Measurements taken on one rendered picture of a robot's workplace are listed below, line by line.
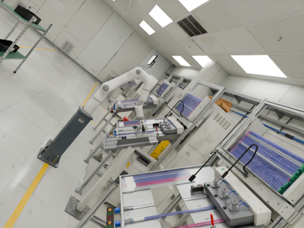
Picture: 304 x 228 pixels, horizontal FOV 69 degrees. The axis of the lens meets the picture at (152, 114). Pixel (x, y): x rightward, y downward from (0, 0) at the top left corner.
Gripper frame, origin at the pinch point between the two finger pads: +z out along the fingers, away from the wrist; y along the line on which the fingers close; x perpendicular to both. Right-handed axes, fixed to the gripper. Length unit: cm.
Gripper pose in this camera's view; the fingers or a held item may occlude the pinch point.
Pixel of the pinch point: (143, 130)
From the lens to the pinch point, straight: 264.9
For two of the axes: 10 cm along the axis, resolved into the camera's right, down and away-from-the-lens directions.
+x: -9.7, 2.2, -1.1
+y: -1.7, -2.5, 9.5
